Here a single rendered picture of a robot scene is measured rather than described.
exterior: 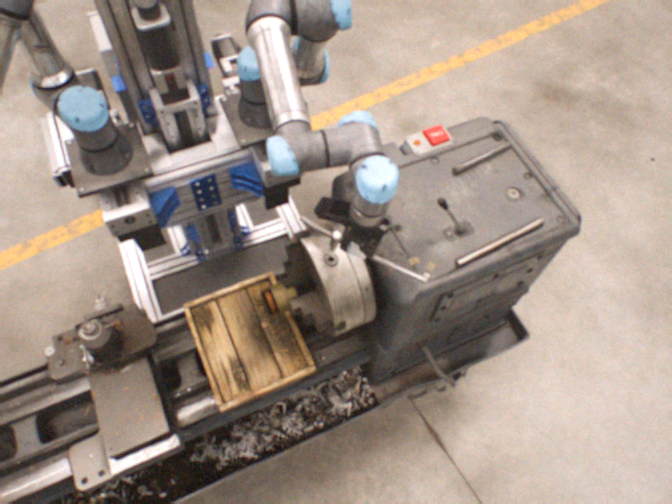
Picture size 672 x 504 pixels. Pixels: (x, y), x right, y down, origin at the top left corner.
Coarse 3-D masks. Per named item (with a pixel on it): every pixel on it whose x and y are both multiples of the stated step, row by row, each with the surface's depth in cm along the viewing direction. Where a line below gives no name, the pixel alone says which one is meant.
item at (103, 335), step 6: (102, 324) 141; (102, 330) 140; (108, 330) 141; (84, 336) 138; (96, 336) 139; (102, 336) 140; (108, 336) 141; (84, 342) 139; (90, 342) 139; (96, 342) 139; (102, 342) 140; (90, 348) 140
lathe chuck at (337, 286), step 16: (320, 224) 154; (304, 240) 147; (320, 240) 146; (320, 256) 143; (336, 256) 143; (320, 272) 141; (336, 272) 142; (352, 272) 143; (320, 288) 146; (336, 288) 141; (352, 288) 143; (336, 304) 142; (352, 304) 144; (336, 320) 145; (352, 320) 148
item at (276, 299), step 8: (272, 288) 151; (280, 288) 151; (288, 288) 152; (264, 296) 150; (272, 296) 150; (280, 296) 149; (288, 296) 150; (296, 296) 152; (264, 304) 155; (272, 304) 149; (280, 304) 150; (288, 304) 150; (272, 312) 150; (280, 312) 151
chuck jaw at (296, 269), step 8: (288, 248) 149; (296, 248) 148; (288, 256) 151; (296, 256) 149; (304, 256) 150; (288, 264) 150; (296, 264) 150; (304, 264) 151; (288, 272) 150; (296, 272) 151; (304, 272) 151; (280, 280) 153; (288, 280) 151; (296, 280) 151; (304, 280) 152
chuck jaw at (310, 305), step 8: (304, 296) 151; (312, 296) 151; (296, 304) 150; (304, 304) 150; (312, 304) 150; (320, 304) 150; (296, 312) 151; (304, 312) 148; (312, 312) 148; (320, 312) 148; (320, 320) 147; (328, 320) 147; (320, 328) 148; (336, 328) 149
